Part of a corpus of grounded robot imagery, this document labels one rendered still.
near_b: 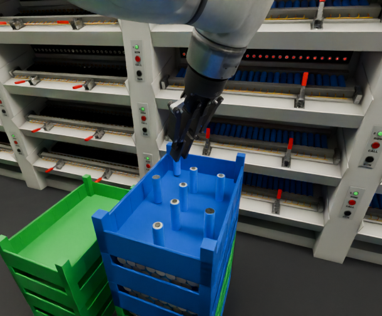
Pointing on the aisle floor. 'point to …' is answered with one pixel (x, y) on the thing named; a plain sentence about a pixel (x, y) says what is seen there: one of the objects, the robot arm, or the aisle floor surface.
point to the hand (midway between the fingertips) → (181, 147)
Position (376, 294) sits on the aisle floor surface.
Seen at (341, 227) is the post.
